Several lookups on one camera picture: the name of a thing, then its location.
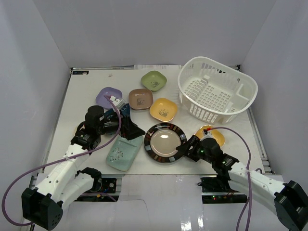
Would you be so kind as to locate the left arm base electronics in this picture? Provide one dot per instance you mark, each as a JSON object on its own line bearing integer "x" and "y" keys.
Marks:
{"x": 107, "y": 190}

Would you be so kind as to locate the light teal rectangular plate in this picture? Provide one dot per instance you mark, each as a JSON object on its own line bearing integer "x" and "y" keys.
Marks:
{"x": 123, "y": 153}

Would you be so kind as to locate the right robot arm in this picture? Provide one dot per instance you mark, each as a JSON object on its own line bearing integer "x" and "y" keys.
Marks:
{"x": 288, "y": 201}

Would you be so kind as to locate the white plastic bin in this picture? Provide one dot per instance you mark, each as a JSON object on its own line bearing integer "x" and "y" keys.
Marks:
{"x": 213, "y": 92}

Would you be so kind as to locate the brown square panda plate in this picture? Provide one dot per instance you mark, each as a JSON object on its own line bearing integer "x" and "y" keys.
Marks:
{"x": 140, "y": 99}

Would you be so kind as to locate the round black rimmed plate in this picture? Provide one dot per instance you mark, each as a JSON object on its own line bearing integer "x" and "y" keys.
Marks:
{"x": 161, "y": 141}

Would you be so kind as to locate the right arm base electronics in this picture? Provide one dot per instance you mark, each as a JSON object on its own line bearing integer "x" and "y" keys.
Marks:
{"x": 217, "y": 191}

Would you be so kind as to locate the green square panda plate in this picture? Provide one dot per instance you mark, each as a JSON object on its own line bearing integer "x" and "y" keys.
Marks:
{"x": 154, "y": 80}

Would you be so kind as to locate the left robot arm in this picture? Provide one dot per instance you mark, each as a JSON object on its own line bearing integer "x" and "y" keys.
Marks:
{"x": 44, "y": 205}

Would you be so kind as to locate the orange square plate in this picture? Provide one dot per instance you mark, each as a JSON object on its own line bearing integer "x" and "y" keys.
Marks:
{"x": 220, "y": 139}

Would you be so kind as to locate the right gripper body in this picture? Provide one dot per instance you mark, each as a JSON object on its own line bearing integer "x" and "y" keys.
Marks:
{"x": 197, "y": 152}

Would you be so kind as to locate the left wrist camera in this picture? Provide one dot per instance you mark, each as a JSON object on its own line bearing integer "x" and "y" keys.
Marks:
{"x": 118, "y": 102}

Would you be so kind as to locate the yellow square panda plate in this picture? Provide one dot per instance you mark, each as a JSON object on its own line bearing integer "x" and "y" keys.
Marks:
{"x": 163, "y": 110}

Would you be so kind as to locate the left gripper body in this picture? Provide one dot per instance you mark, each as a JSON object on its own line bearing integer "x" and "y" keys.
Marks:
{"x": 125, "y": 124}

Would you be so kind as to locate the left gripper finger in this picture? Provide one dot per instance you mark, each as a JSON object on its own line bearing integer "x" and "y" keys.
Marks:
{"x": 125, "y": 110}
{"x": 131, "y": 130}

